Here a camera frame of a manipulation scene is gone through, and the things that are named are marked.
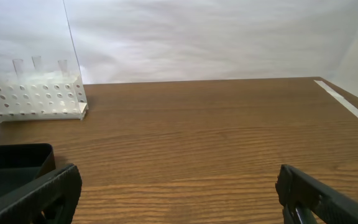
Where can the white test tube rack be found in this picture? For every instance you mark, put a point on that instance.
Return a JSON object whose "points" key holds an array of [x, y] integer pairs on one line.
{"points": [[36, 99]]}

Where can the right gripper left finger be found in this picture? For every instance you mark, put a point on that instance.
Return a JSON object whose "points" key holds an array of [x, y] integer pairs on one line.
{"points": [[51, 189]]}

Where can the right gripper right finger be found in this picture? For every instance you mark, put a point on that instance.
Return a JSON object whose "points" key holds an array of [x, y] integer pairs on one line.
{"points": [[309, 193]]}

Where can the black tray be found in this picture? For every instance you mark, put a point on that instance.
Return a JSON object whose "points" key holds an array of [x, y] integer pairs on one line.
{"points": [[11, 155]]}

